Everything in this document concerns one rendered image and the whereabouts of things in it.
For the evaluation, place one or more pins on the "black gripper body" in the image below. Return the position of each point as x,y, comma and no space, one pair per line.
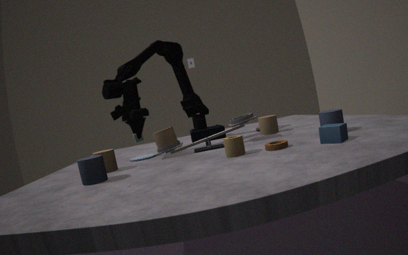
136,111

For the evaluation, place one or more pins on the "grey round disc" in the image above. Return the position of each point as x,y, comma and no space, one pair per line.
142,157

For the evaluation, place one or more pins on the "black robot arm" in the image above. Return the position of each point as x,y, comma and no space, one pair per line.
173,54

